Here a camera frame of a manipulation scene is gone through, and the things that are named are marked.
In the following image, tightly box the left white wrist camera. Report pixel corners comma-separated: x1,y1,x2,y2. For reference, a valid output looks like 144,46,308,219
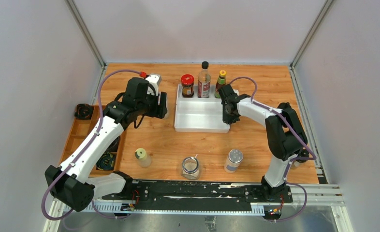
145,73,162,96

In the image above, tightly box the black cap grinder bottle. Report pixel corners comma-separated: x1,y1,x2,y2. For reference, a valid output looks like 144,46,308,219
290,149,309,169

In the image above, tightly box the white divided tray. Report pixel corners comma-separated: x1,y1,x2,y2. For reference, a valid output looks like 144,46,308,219
174,84,230,133

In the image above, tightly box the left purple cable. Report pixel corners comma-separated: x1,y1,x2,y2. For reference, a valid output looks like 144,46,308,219
41,69,147,221

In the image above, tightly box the black coiled cable bundle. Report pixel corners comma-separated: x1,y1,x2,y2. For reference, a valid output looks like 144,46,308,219
74,103,95,120

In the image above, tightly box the dark coil in organizer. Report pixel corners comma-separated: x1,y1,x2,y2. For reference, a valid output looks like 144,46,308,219
96,152,116,171

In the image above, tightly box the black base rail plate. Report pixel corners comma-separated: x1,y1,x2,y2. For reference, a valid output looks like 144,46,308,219
102,180,293,213

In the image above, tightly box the wooden compartment organizer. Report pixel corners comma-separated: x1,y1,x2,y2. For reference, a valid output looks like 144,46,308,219
59,105,126,177

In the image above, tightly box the black cap soy sauce bottle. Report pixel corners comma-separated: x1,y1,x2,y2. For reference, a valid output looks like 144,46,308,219
197,61,211,98

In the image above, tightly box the red lid brown jar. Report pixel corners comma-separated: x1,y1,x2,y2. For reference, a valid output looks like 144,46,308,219
180,74,194,98

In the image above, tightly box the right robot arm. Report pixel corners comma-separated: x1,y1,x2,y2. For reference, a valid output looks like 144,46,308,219
219,85,309,202

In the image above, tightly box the yellow lid spice bottle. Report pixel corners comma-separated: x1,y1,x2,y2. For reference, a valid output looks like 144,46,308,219
134,148,152,168

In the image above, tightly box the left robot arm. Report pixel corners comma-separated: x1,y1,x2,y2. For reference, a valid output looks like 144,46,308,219
44,74,168,212

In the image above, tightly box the silver lid peppercorn bottle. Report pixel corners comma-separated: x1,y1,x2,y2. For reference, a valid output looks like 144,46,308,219
224,149,244,173

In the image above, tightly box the round glass jar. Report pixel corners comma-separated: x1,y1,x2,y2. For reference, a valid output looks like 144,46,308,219
181,157,201,180

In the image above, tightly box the yellow cap sauce bottle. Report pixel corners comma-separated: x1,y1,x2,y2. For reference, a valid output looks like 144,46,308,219
214,70,227,98

